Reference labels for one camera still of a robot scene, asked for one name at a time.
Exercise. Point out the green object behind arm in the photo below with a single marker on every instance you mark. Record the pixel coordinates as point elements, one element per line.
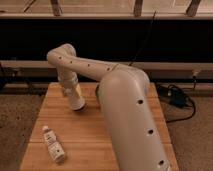
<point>97,92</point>

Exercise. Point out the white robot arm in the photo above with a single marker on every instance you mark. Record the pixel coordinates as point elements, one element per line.
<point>122,95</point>

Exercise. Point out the black power adapter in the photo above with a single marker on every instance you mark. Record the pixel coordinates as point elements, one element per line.
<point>177,98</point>

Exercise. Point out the clear plastic bottle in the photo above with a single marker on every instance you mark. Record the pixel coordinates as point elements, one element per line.
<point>54,147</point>

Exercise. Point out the wooden table rail frame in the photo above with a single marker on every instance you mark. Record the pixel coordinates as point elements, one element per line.
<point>108,9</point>

